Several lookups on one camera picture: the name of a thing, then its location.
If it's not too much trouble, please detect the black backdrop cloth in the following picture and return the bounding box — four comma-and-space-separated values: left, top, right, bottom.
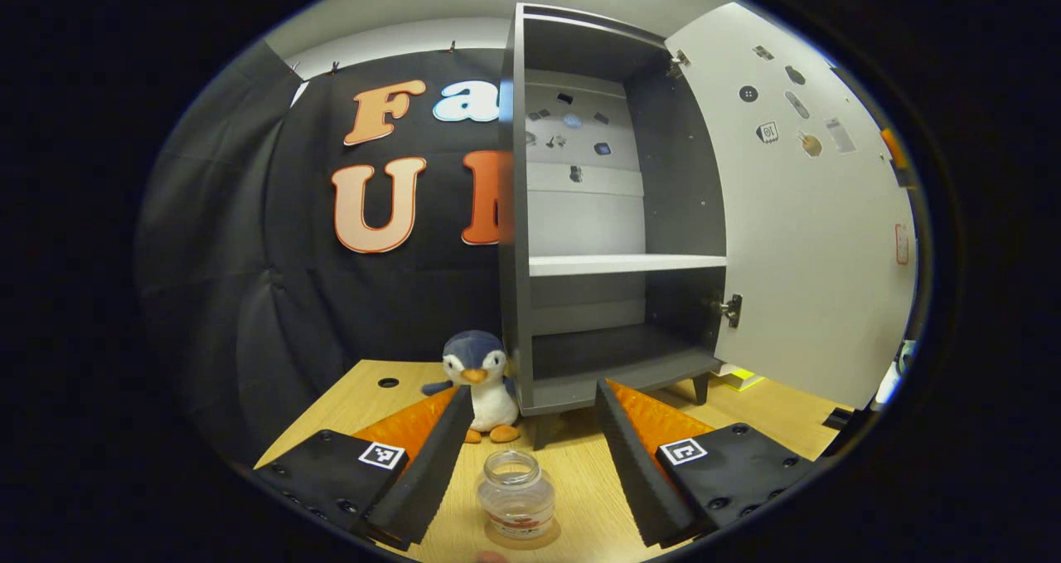
137, 41, 519, 464

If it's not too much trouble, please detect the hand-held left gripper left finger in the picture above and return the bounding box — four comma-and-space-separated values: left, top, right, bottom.
253, 385, 475, 547

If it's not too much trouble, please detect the clear cherry label bottle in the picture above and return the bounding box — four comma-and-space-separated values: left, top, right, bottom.
477, 449, 556, 541

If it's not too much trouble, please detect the yellow sticky note pad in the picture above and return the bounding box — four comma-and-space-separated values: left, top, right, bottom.
717, 364, 765, 391

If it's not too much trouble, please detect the grey cabinet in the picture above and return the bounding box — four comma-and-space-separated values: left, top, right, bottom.
499, 2, 730, 452

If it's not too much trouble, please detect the penguin plush toy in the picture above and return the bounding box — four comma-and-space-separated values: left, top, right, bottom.
421, 330, 523, 444

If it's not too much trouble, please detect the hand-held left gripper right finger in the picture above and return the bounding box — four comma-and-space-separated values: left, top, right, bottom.
595, 379, 817, 547

